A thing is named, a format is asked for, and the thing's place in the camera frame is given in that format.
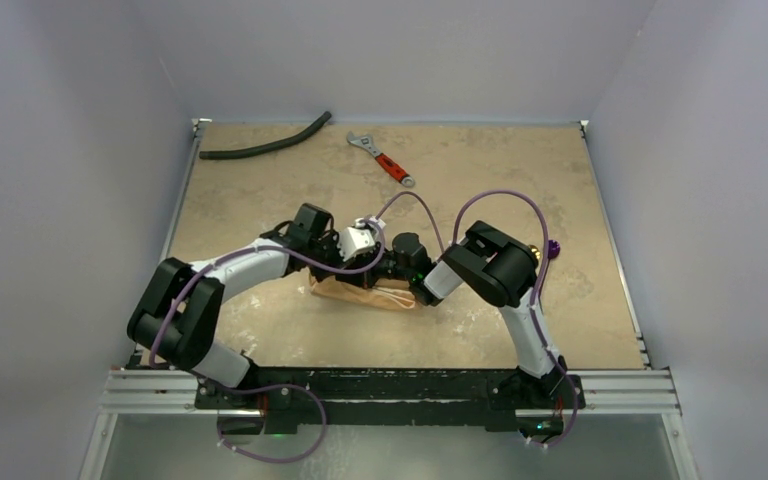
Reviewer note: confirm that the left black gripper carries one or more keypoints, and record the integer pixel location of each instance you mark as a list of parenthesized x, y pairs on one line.
[(331, 240)]

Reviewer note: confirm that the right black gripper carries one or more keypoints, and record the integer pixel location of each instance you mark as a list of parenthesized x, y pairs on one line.
[(420, 290)]

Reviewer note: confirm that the orange cloth napkin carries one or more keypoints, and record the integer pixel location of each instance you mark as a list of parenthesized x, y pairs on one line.
[(357, 295)]

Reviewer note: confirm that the purple spoon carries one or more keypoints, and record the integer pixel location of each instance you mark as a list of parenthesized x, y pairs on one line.
[(553, 249)]

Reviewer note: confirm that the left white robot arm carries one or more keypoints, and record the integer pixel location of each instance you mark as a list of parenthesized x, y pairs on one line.
[(177, 315)]

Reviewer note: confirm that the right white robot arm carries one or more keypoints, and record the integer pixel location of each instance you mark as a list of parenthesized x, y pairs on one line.
[(501, 270)]

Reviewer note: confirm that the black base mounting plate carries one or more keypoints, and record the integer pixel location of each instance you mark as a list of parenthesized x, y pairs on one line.
[(290, 397)]

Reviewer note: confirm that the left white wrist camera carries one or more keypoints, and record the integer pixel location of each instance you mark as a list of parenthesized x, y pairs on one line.
[(356, 240)]

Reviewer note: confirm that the red handled adjustable wrench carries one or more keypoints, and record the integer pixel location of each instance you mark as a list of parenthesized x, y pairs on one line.
[(392, 168)]

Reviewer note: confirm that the aluminium frame rail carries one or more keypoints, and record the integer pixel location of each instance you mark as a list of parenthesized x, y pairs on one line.
[(619, 392)]

